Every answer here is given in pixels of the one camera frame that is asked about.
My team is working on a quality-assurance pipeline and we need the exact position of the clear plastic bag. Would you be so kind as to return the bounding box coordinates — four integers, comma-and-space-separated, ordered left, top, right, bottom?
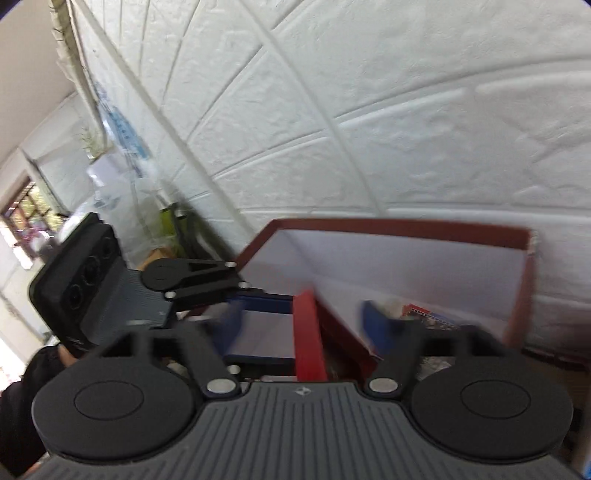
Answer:
78, 124, 181, 232

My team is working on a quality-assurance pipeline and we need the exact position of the dark red cardboard box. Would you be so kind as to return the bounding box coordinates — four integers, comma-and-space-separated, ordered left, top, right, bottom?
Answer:
236, 218, 537, 349

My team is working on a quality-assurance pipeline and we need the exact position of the red flat box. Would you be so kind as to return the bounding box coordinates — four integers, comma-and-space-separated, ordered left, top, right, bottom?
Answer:
293, 290, 329, 382

